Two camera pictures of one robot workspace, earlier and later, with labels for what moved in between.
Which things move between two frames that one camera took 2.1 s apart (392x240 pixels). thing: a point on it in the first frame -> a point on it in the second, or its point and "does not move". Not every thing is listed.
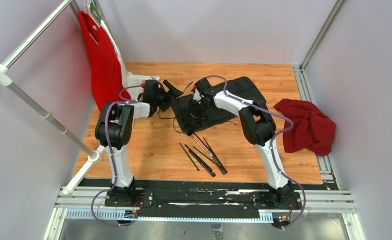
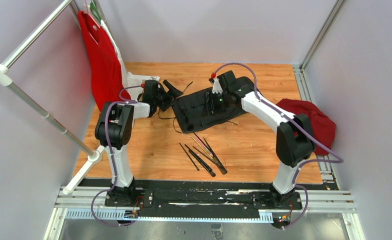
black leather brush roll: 192,116 does not move
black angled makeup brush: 206,166 does not move
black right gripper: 195,115 -> 216,93
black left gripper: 170,96 does not move
